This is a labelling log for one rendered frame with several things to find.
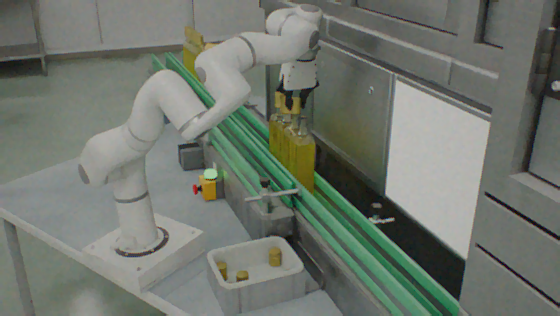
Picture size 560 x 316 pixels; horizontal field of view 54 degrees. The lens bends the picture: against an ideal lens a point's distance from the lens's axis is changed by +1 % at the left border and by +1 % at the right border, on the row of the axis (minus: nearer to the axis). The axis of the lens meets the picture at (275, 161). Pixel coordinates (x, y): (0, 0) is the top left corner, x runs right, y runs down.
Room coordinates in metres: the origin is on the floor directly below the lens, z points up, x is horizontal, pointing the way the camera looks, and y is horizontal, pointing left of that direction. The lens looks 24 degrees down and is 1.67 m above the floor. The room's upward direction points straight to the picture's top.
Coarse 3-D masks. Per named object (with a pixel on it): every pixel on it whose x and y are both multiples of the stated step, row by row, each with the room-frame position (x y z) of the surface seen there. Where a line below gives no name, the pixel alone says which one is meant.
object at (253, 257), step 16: (256, 240) 1.29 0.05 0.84; (272, 240) 1.30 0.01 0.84; (208, 256) 1.21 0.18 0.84; (224, 256) 1.25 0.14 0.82; (240, 256) 1.26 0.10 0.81; (256, 256) 1.28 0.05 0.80; (288, 256) 1.24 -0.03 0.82; (256, 272) 1.24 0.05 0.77; (272, 272) 1.24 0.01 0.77; (288, 272) 1.14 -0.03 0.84
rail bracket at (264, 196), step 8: (264, 184) 1.32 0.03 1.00; (264, 192) 1.33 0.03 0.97; (280, 192) 1.35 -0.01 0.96; (288, 192) 1.36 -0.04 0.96; (296, 192) 1.37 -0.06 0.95; (248, 200) 1.31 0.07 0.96; (256, 200) 1.32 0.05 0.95; (264, 200) 1.32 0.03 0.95; (264, 208) 1.33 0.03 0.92; (264, 216) 1.32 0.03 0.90
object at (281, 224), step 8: (272, 216) 1.35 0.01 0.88; (280, 216) 1.35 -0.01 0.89; (288, 216) 1.35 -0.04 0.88; (264, 224) 1.33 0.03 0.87; (272, 224) 1.33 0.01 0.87; (280, 224) 1.34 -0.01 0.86; (288, 224) 1.35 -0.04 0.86; (264, 232) 1.33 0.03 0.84; (272, 232) 1.33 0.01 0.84; (280, 232) 1.34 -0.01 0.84; (288, 232) 1.35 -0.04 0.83
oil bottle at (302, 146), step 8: (296, 136) 1.46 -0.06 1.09; (304, 136) 1.45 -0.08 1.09; (312, 136) 1.46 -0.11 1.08; (296, 144) 1.44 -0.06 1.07; (304, 144) 1.44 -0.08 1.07; (312, 144) 1.45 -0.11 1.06; (296, 152) 1.44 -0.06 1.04; (304, 152) 1.44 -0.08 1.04; (312, 152) 1.45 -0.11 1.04; (296, 160) 1.44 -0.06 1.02; (304, 160) 1.44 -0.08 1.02; (312, 160) 1.45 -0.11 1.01; (296, 168) 1.44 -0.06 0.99; (304, 168) 1.44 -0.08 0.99; (312, 168) 1.45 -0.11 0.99; (296, 176) 1.44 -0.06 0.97; (304, 176) 1.44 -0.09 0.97; (312, 176) 1.45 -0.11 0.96; (304, 184) 1.44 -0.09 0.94; (312, 184) 1.45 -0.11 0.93; (312, 192) 1.45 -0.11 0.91
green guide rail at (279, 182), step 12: (168, 60) 2.93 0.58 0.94; (180, 72) 2.67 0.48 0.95; (192, 84) 2.44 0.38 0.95; (204, 96) 2.25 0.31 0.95; (228, 120) 1.93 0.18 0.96; (228, 132) 1.94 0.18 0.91; (240, 132) 1.80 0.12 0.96; (240, 144) 1.82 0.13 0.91; (252, 144) 1.69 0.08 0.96; (252, 156) 1.70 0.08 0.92; (264, 156) 1.59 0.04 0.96; (264, 168) 1.59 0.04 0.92; (276, 168) 1.50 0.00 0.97; (276, 180) 1.50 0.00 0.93; (288, 180) 1.42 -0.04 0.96; (288, 204) 1.40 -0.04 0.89
